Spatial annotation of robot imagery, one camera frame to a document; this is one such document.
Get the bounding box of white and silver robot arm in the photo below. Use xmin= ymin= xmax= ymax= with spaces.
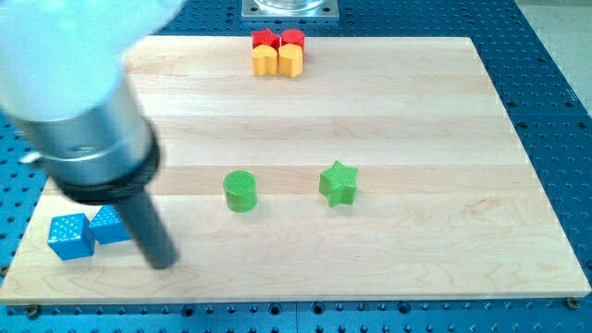
xmin=1 ymin=0 xmax=184 ymax=186

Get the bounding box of green star block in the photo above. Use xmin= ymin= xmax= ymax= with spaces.
xmin=319 ymin=161 xmax=358 ymax=207

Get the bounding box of green cylinder block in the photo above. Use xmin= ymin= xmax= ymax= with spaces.
xmin=223 ymin=170 xmax=258 ymax=213

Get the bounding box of light wooden board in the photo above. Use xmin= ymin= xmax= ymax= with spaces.
xmin=1 ymin=36 xmax=591 ymax=304

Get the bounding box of yellow heart block right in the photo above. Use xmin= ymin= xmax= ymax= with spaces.
xmin=278 ymin=43 xmax=303 ymax=77

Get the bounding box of yellow heart block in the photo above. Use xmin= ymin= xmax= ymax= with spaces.
xmin=278 ymin=43 xmax=303 ymax=77
xmin=252 ymin=44 xmax=278 ymax=76

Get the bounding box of yellow heart block left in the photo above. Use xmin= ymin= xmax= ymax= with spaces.
xmin=252 ymin=44 xmax=278 ymax=76

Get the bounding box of red cylinder block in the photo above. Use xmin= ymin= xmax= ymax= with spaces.
xmin=280 ymin=29 xmax=306 ymax=50

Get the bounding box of red star block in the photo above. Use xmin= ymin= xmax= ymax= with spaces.
xmin=252 ymin=29 xmax=281 ymax=50

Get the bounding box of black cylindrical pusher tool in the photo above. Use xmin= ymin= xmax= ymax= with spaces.
xmin=54 ymin=117 xmax=178 ymax=269

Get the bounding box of blue block behind tool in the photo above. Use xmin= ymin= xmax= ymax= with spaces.
xmin=89 ymin=205 xmax=131 ymax=244

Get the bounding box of blue cube block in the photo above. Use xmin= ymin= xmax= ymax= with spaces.
xmin=47 ymin=214 xmax=95 ymax=261

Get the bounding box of board clamp screw left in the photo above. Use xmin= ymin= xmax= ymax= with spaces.
xmin=24 ymin=304 xmax=41 ymax=320

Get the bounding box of board clamp screw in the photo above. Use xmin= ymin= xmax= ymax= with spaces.
xmin=24 ymin=304 xmax=41 ymax=320
xmin=564 ymin=297 xmax=580 ymax=310

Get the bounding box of board clamp screw right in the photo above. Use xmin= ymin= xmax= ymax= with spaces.
xmin=564 ymin=297 xmax=580 ymax=310

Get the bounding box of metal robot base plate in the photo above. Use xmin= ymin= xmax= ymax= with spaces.
xmin=240 ymin=0 xmax=339 ymax=21

